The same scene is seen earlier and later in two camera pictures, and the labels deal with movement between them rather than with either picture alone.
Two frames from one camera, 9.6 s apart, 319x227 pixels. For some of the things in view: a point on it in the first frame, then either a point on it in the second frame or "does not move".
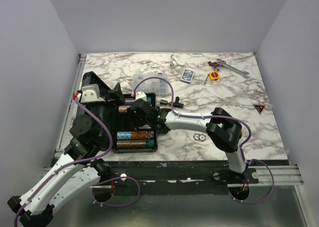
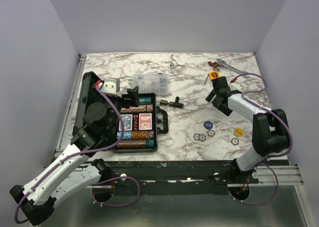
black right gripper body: [134, 116] to [221, 108]
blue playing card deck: [187, 76] to [127, 119]
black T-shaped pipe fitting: [177, 104] does not move
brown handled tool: [216, 65] does not move
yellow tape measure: [214, 75] does not move
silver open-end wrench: [242, 73] does not move
